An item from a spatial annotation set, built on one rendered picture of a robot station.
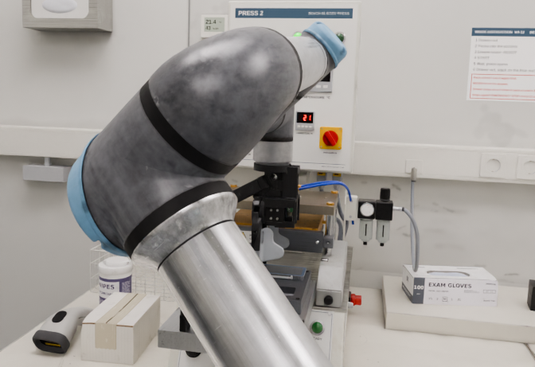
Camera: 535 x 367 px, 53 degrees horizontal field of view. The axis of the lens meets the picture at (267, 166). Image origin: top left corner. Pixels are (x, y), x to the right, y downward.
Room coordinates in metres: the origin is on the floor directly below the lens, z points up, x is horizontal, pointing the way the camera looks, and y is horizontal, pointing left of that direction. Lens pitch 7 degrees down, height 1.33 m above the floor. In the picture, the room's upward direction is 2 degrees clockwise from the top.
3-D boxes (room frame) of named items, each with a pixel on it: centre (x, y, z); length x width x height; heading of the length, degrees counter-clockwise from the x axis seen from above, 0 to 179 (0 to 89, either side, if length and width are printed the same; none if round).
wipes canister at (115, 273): (1.35, 0.39, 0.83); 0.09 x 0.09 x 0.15
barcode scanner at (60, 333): (1.20, 0.46, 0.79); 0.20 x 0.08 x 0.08; 170
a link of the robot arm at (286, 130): (1.00, -0.01, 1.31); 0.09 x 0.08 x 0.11; 160
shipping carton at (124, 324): (1.18, 0.32, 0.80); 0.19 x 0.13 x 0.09; 170
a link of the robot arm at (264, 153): (1.00, -0.01, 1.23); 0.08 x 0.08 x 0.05
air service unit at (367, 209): (1.30, -0.27, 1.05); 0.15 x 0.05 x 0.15; 80
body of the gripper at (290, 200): (1.00, -0.02, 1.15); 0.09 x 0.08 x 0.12; 80
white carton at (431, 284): (1.44, -0.52, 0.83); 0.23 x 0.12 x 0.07; 90
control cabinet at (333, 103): (1.39, -0.06, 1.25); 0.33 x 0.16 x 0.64; 80
